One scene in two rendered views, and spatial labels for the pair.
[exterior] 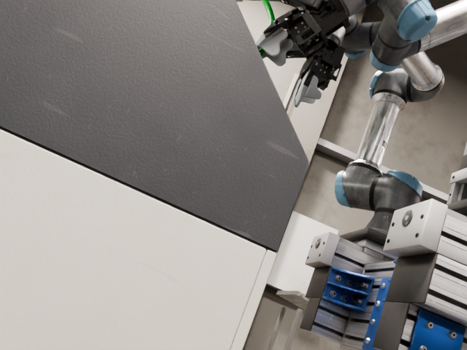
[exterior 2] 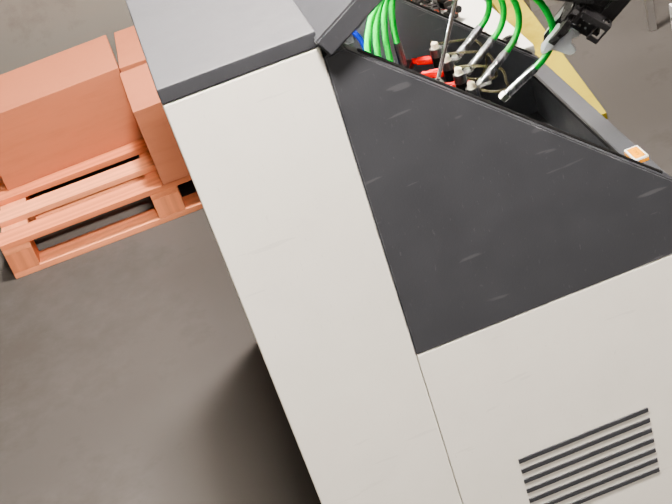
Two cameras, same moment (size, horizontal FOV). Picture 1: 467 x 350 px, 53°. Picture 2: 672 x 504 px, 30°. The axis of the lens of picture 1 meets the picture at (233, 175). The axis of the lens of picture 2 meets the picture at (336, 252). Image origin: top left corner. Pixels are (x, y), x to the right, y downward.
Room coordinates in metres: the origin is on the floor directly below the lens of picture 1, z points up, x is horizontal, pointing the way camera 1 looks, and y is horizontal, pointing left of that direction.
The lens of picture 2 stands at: (-1.33, 0.34, 2.31)
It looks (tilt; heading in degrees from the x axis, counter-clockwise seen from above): 32 degrees down; 6
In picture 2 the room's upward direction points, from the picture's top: 19 degrees counter-clockwise
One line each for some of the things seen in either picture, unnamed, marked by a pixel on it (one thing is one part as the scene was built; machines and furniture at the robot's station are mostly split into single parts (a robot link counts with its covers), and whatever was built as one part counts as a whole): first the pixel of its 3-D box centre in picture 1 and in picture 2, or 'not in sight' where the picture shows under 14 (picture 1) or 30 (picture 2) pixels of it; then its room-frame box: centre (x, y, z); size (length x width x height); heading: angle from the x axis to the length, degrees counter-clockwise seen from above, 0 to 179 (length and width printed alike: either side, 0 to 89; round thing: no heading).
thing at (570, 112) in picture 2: not in sight; (595, 146); (1.06, -0.02, 0.87); 0.62 x 0.04 x 0.16; 11
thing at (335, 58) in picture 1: (322, 62); not in sight; (1.08, -0.10, 1.37); 0.09 x 0.08 x 0.12; 101
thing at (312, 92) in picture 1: (310, 92); not in sight; (1.06, -0.10, 1.26); 0.06 x 0.03 x 0.09; 101
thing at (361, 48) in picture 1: (356, 37); not in sight; (1.14, -0.17, 1.52); 0.11 x 0.11 x 0.08; 49
